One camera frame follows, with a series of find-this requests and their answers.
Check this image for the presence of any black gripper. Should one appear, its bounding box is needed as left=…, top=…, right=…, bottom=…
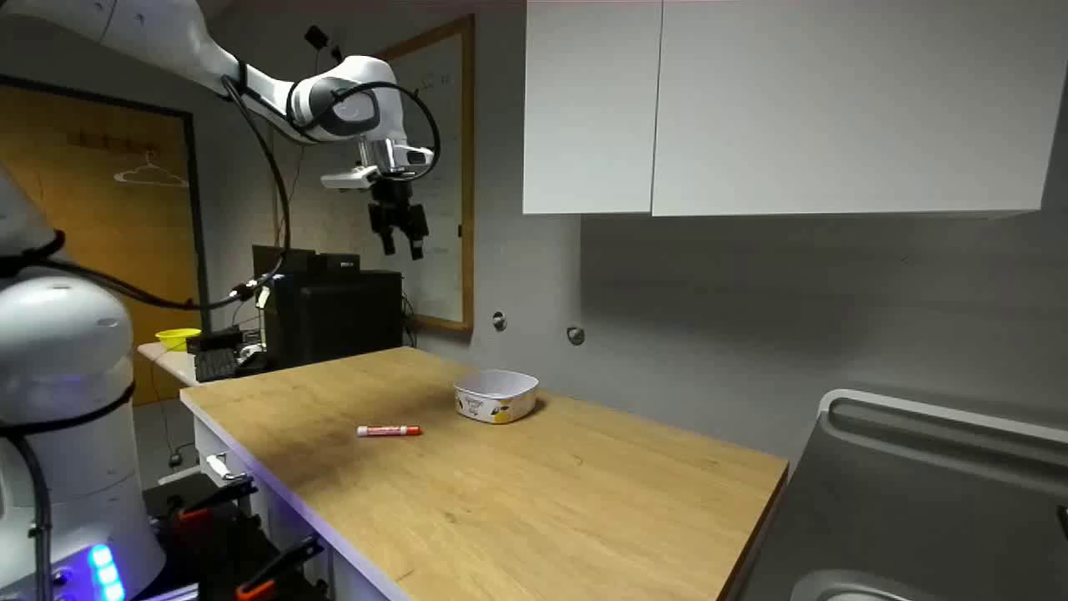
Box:
left=368, top=172, right=433, bottom=264

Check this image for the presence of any red marker with white cap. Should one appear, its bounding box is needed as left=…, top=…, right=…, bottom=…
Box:
left=354, top=420, right=427, bottom=440

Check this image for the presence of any white paper bowl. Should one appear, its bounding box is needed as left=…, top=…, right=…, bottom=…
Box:
left=451, top=367, right=545, bottom=428

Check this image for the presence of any large black box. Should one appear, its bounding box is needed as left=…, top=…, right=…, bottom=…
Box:
left=250, top=245, right=407, bottom=372

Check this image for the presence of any small black device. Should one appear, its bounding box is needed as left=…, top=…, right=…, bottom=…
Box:
left=182, top=324, right=274, bottom=384

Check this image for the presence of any yellow container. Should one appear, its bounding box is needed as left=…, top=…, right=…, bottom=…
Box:
left=155, top=324, right=208, bottom=353

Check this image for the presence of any white side table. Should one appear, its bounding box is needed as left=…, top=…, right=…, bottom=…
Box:
left=135, top=337, right=274, bottom=392

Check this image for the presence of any orange board with hanger drawing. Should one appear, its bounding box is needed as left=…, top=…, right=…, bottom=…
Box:
left=0, top=73, right=210, bottom=410

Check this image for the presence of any black orange clamp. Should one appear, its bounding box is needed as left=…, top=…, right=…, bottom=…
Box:
left=162, top=473, right=259, bottom=535
left=231, top=537, right=326, bottom=601

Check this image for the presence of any stainless steel sink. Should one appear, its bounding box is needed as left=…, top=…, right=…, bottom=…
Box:
left=724, top=384, right=1068, bottom=601

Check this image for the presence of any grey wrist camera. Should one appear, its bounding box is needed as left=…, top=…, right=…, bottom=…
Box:
left=317, top=161, right=383, bottom=195

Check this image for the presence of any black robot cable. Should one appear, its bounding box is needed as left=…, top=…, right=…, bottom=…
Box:
left=0, top=73, right=300, bottom=317

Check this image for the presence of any white wall cabinet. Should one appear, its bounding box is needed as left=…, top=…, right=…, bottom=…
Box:
left=521, top=0, right=1068, bottom=220

